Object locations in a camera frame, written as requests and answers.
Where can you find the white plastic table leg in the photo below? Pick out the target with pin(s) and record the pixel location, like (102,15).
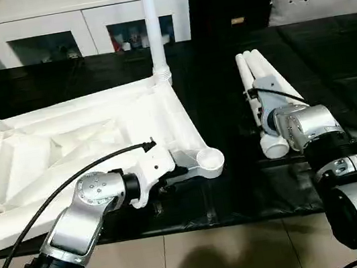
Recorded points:
(257,63)
(153,26)
(288,89)
(275,147)

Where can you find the white cabinet with glass doors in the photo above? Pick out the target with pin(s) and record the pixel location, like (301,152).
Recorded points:
(79,20)

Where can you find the small red bottle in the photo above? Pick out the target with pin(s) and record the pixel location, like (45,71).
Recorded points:
(115,43)

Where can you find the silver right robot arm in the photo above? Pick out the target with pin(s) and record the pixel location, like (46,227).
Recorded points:
(343,189)

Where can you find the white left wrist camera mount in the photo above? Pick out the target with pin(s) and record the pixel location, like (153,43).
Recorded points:
(150,169)

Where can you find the white plastic table top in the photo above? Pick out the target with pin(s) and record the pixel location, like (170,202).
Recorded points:
(81,139)

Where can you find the black work mat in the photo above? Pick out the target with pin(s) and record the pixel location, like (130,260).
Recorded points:
(340,64)

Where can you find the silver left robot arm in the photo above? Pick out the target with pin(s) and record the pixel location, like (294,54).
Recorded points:
(84,203)

